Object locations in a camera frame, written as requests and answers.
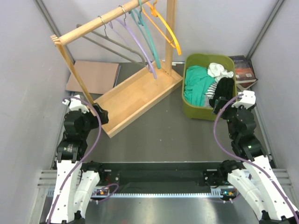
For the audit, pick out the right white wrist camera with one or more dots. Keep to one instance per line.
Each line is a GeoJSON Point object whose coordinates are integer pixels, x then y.
{"type": "Point", "coordinates": [247, 99]}

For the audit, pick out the lower paperback book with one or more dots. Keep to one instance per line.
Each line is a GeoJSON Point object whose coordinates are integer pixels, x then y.
{"type": "Point", "coordinates": [245, 86]}

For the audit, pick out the teal garment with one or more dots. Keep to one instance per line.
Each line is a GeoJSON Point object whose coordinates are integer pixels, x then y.
{"type": "Point", "coordinates": [197, 82]}

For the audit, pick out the wooden clothes rack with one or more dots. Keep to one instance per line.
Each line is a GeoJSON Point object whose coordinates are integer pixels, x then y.
{"type": "Point", "coordinates": [141, 91]}

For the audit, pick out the green plastic bin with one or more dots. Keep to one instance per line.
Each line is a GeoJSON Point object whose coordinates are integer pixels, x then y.
{"type": "Point", "coordinates": [203, 60]}

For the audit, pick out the grey velvet hanger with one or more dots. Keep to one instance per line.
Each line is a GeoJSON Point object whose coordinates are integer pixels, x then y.
{"type": "Point", "coordinates": [105, 37]}

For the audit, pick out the purple plastic hanger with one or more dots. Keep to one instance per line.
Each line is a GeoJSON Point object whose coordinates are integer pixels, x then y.
{"type": "Point", "coordinates": [137, 44]}

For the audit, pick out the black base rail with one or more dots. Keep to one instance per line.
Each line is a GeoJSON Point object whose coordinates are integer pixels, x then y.
{"type": "Point", "coordinates": [158, 177]}

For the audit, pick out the striped garment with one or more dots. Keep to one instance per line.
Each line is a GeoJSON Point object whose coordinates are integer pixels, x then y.
{"type": "Point", "coordinates": [211, 90]}

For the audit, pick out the dark hardcover book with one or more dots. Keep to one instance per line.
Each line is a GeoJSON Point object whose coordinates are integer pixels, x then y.
{"type": "Point", "coordinates": [243, 72]}

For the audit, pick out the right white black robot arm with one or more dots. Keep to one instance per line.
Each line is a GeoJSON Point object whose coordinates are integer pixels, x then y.
{"type": "Point", "coordinates": [250, 171]}

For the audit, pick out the black tank top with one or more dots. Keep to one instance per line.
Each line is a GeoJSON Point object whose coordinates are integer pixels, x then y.
{"type": "Point", "coordinates": [224, 89]}

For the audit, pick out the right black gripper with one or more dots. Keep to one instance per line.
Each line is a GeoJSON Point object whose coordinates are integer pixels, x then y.
{"type": "Point", "coordinates": [218, 103]}

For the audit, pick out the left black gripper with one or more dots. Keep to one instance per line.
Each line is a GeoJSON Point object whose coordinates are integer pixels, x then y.
{"type": "Point", "coordinates": [103, 114]}

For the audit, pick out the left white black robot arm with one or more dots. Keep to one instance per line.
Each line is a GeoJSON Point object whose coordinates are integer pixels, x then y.
{"type": "Point", "coordinates": [75, 180]}

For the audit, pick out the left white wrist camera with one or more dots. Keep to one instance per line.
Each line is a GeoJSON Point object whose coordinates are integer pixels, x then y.
{"type": "Point", "coordinates": [76, 104]}

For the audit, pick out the perforated cable duct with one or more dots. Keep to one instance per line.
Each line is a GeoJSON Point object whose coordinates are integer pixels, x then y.
{"type": "Point", "coordinates": [215, 193]}

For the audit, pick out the white garment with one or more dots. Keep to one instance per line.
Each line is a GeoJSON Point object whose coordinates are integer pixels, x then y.
{"type": "Point", "coordinates": [217, 71]}

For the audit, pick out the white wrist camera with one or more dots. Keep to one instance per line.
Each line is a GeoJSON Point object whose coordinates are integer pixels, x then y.
{"type": "Point", "coordinates": [76, 104]}
{"type": "Point", "coordinates": [247, 99]}

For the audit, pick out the teal plastic hanger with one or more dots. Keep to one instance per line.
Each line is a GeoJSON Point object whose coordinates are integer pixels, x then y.
{"type": "Point", "coordinates": [139, 21]}

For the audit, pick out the brown cardboard folder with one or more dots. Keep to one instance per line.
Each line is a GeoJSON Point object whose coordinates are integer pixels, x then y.
{"type": "Point", "coordinates": [98, 77]}

